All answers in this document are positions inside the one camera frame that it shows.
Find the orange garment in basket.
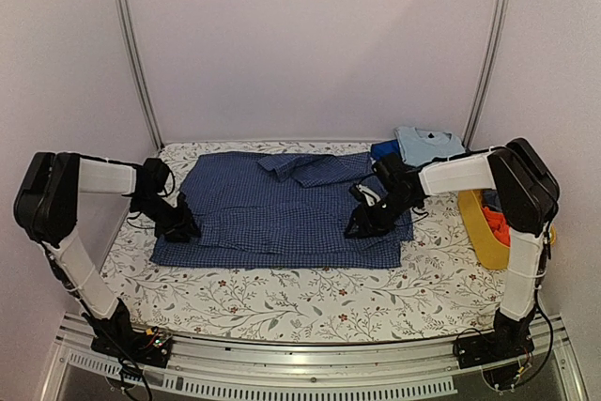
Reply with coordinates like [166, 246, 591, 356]
[482, 207, 511, 247]

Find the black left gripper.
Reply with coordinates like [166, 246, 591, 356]
[131, 193, 201, 243]

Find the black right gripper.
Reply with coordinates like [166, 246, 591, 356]
[345, 193, 416, 241]

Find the blue checkered button shirt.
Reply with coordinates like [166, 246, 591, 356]
[150, 151, 413, 270]

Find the aluminium front rail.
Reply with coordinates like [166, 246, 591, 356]
[40, 315, 593, 400]

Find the aluminium frame post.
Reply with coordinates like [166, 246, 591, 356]
[462, 0, 510, 148]
[115, 0, 164, 150]

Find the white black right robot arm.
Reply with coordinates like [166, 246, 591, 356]
[345, 138, 560, 360]

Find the floral patterned table cloth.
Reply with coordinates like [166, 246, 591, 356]
[100, 193, 505, 343]

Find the folded light blue t-shirt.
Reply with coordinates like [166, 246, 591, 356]
[394, 126, 465, 167]

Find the left aluminium frame post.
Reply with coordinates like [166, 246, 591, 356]
[115, 0, 164, 150]

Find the yellow plastic laundry basket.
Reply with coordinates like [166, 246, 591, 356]
[457, 188, 557, 270]

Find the grey blue garment in basket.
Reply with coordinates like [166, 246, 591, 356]
[482, 190, 502, 211]

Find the folded royal blue garment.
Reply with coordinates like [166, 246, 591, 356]
[370, 140, 403, 162]

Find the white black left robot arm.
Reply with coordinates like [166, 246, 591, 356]
[13, 152, 201, 358]

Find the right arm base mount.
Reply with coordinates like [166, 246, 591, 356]
[453, 327, 534, 392]

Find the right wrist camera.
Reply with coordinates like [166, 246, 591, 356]
[349, 184, 381, 207]

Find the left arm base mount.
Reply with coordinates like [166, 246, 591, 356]
[86, 316, 173, 368]

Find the right aluminium frame post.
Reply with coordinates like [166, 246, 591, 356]
[462, 0, 510, 148]

